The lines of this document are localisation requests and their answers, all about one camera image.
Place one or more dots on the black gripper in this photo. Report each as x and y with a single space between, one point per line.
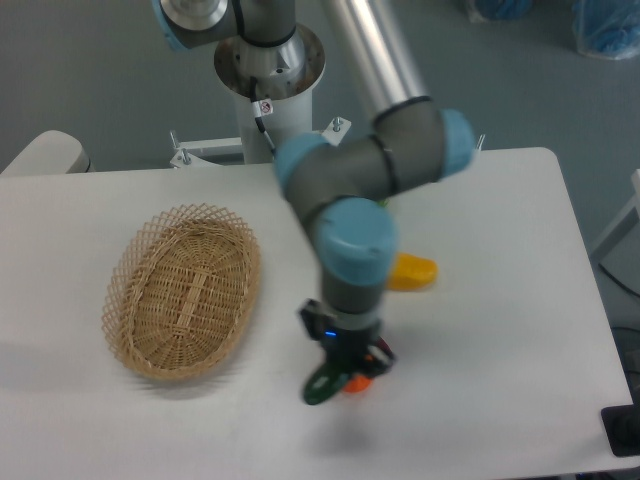
343 340

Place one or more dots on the green cucumber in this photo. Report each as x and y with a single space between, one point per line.
324 383

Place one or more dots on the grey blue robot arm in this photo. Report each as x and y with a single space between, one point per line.
334 190

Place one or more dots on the woven wicker basket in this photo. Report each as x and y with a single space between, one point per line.
182 293

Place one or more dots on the purple sweet potato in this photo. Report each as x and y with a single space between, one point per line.
384 347

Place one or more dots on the orange tangerine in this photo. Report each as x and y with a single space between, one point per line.
360 379

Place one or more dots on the yellow bell pepper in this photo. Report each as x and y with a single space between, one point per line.
412 273

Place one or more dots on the black device at table edge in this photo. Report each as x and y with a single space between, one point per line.
621 425

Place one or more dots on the blue plastic bag centre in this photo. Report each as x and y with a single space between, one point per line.
484 11

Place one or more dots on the blue plastic bag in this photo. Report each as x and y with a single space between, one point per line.
484 11
607 30

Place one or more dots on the white chair backrest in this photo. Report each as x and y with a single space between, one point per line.
51 153

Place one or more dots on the blue plastic bag right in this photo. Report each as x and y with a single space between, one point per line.
607 30

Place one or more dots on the white furniture frame right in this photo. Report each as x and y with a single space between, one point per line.
619 226

